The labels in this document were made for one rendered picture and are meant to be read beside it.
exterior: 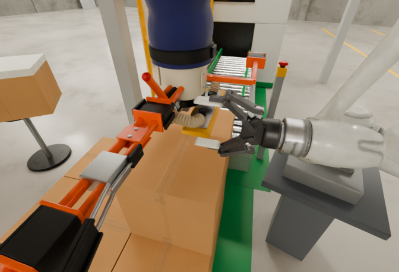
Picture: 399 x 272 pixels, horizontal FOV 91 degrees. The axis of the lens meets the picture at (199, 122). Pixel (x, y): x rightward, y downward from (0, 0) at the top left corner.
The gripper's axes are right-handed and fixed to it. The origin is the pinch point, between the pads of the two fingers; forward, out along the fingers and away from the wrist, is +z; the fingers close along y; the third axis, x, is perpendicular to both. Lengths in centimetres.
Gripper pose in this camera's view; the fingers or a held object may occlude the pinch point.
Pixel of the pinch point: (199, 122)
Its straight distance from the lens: 52.2
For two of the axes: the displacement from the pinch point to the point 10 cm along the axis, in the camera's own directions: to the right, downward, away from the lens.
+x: 2.6, -5.7, 7.8
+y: 0.0, 8.1, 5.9
